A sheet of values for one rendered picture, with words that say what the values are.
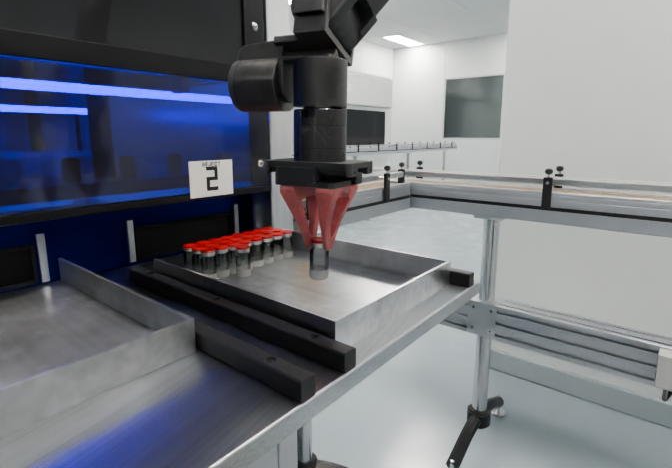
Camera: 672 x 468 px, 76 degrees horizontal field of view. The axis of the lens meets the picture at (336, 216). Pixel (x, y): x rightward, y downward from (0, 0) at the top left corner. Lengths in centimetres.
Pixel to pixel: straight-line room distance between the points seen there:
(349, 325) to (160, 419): 19
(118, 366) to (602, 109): 181
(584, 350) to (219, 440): 125
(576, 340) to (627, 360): 13
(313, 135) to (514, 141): 163
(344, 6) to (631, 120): 158
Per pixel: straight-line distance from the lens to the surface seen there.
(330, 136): 45
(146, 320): 53
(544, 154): 199
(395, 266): 68
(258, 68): 48
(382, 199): 135
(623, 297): 203
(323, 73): 45
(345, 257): 73
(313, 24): 46
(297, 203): 46
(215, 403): 39
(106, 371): 42
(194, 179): 73
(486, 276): 150
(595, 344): 147
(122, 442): 37
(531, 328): 150
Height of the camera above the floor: 109
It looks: 11 degrees down
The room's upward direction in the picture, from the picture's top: straight up
